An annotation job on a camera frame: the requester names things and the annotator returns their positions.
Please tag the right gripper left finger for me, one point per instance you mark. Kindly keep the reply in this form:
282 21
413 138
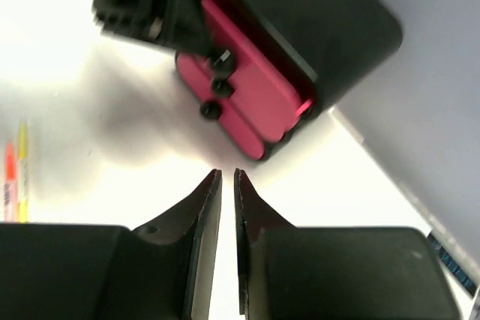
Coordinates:
162 269

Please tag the right blue table label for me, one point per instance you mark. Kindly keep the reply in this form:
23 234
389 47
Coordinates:
462 277

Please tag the pink top drawer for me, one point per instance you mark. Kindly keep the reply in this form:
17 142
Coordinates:
258 78

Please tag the black drawer cabinet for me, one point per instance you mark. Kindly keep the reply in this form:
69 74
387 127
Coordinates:
335 43

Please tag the orange highlighter pen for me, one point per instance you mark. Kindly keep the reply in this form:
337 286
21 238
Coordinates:
10 184

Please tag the yellow highlighter pen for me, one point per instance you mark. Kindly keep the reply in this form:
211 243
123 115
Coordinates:
23 173

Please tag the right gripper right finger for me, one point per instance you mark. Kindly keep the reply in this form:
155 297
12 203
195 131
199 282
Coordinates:
290 272

